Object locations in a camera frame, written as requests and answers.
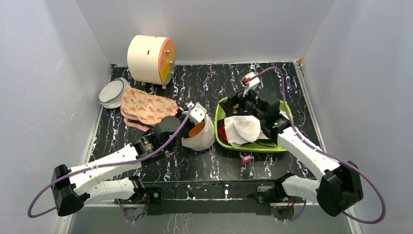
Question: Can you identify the dark red garment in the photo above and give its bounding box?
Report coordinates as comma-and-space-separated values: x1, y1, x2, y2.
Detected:
217, 119, 227, 142

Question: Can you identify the white mesh laundry bag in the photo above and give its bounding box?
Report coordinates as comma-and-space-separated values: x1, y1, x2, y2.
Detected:
181, 114, 216, 151

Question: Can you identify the toy washing machine drum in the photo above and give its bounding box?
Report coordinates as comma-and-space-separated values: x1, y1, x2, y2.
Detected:
127, 35, 176, 89

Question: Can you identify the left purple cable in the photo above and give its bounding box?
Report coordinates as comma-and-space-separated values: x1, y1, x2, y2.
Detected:
27, 105, 194, 218

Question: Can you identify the small blue-rimmed mesh bag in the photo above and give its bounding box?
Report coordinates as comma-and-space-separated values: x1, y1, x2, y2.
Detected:
98, 78, 131, 109

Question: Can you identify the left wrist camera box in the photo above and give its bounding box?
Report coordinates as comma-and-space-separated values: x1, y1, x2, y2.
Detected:
187, 102, 207, 125

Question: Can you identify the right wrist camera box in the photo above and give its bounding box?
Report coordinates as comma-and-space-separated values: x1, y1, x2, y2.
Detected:
242, 72, 261, 97

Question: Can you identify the white garment in basin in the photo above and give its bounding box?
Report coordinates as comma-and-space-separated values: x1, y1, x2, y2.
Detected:
224, 116, 266, 147

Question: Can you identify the small pink clip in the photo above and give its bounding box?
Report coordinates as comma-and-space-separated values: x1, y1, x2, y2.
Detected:
241, 155, 254, 165

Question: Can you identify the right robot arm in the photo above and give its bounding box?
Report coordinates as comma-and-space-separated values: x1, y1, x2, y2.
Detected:
217, 90, 364, 216

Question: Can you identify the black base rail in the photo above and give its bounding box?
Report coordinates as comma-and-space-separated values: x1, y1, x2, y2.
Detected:
114, 180, 305, 216

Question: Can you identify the green plastic basin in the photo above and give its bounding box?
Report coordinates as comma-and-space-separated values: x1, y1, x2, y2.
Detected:
214, 97, 287, 153

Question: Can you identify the floral print laundry bag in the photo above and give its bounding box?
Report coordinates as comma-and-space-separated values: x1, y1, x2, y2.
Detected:
120, 88, 178, 132

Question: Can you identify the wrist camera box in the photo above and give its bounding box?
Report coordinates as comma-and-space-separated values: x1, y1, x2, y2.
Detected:
242, 72, 261, 97
187, 102, 207, 125

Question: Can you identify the orange bra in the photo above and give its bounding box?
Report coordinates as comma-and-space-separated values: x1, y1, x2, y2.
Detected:
188, 120, 205, 138

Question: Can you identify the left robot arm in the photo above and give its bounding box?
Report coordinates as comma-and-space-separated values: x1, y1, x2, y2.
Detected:
51, 116, 196, 216

